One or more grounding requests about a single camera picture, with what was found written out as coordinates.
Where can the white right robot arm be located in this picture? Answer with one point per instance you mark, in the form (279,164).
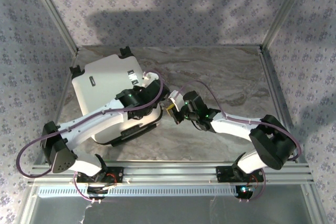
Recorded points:
(231,125)

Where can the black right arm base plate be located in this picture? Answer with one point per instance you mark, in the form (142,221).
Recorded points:
(221,174)

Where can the grey metal base panel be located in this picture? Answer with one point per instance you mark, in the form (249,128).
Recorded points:
(170,211)

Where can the aluminium side rail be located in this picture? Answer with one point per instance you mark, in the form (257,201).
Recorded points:
(59,103)
(278,98)

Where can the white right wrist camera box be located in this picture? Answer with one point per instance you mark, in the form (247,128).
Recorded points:
(174,99)

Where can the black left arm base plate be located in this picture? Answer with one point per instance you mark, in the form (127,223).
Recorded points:
(119,174)

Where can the white hard-shell suitcase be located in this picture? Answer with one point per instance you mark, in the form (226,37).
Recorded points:
(105,77)

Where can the aluminium frame post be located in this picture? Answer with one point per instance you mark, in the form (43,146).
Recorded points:
(286,11)
(52,14)

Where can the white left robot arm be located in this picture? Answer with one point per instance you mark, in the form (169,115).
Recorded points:
(99,122)

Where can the black controller board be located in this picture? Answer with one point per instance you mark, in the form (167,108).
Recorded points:
(98,190)
(245,191)

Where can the aluminium mounting rail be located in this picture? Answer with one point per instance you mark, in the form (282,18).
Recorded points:
(170,174)

